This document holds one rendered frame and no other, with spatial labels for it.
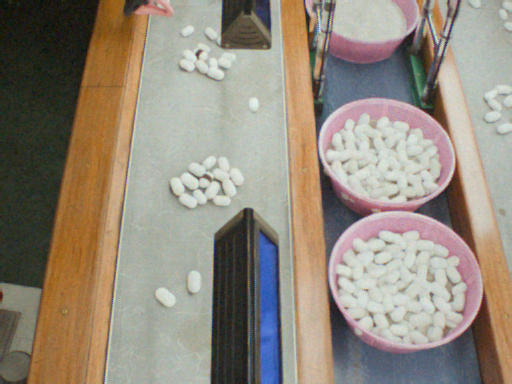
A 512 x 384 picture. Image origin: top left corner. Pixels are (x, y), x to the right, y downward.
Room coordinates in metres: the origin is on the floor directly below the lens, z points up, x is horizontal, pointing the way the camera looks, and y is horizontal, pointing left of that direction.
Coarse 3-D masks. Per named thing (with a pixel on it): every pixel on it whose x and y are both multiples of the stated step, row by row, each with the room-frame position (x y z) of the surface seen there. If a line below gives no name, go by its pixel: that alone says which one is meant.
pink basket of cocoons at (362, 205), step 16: (336, 112) 0.98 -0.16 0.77; (352, 112) 1.01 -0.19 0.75; (368, 112) 1.02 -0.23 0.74; (384, 112) 1.02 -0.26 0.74; (416, 112) 1.01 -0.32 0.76; (336, 128) 0.97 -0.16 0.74; (432, 128) 0.97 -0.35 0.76; (320, 144) 0.90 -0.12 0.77; (448, 144) 0.92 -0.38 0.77; (448, 160) 0.89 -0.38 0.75; (448, 176) 0.84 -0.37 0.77; (336, 192) 0.84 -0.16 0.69; (352, 192) 0.79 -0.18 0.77; (352, 208) 0.81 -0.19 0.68; (368, 208) 0.79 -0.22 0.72; (384, 208) 0.78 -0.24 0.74; (400, 208) 0.78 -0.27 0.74; (416, 208) 0.81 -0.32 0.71
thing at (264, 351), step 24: (240, 216) 0.48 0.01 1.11; (216, 240) 0.48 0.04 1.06; (240, 240) 0.45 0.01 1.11; (264, 240) 0.46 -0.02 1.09; (216, 264) 0.44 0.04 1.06; (240, 264) 0.42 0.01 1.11; (264, 264) 0.43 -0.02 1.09; (216, 288) 0.41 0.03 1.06; (240, 288) 0.39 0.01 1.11; (264, 288) 0.40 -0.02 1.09; (216, 312) 0.38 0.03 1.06; (240, 312) 0.36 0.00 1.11; (264, 312) 0.37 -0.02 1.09; (216, 336) 0.34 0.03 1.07; (240, 336) 0.33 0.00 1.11; (264, 336) 0.34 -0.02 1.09; (216, 360) 0.32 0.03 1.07; (240, 360) 0.30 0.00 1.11; (264, 360) 0.31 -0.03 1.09
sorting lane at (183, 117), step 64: (192, 0) 1.35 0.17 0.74; (256, 64) 1.14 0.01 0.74; (192, 128) 0.94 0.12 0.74; (256, 128) 0.95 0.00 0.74; (128, 192) 0.78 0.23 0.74; (192, 192) 0.78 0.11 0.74; (256, 192) 0.79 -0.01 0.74; (128, 256) 0.64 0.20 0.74; (192, 256) 0.65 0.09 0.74; (128, 320) 0.52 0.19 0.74; (192, 320) 0.53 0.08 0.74
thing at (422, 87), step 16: (432, 0) 1.23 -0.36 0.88; (448, 0) 1.12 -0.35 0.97; (432, 16) 1.22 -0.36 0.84; (448, 16) 1.09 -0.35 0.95; (416, 32) 1.24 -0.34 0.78; (432, 32) 1.16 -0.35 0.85; (448, 32) 1.08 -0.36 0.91; (416, 48) 1.23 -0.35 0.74; (416, 64) 1.21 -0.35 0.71; (432, 64) 1.09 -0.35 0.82; (416, 80) 1.15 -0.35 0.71; (432, 80) 1.08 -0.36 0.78; (416, 96) 1.12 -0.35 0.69; (432, 96) 1.09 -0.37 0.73; (432, 112) 1.07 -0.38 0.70
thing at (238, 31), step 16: (224, 0) 0.94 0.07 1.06; (240, 0) 0.89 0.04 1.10; (256, 0) 0.90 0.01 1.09; (224, 16) 0.89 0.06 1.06; (240, 16) 0.85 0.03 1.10; (256, 16) 0.86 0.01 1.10; (224, 32) 0.85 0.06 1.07; (240, 32) 0.84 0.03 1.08; (256, 32) 0.84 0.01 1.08; (224, 48) 0.84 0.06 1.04; (240, 48) 0.84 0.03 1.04; (256, 48) 0.84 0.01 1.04
